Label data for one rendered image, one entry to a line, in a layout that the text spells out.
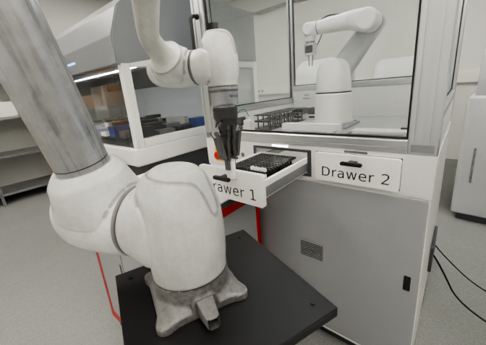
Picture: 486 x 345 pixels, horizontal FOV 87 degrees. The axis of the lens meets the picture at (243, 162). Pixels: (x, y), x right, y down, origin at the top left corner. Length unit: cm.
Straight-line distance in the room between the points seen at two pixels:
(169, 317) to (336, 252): 81
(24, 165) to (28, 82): 445
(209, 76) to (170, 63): 11
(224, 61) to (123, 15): 96
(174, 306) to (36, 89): 44
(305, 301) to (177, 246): 27
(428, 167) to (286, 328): 66
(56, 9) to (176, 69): 454
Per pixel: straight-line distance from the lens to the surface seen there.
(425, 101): 94
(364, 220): 108
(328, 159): 102
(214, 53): 76
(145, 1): 63
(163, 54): 79
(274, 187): 89
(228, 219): 111
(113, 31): 158
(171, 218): 46
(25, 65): 53
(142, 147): 160
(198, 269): 51
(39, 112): 54
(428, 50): 94
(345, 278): 126
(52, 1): 530
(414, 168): 98
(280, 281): 62
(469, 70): 411
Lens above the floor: 118
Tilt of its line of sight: 16 degrees down
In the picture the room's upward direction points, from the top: 5 degrees counter-clockwise
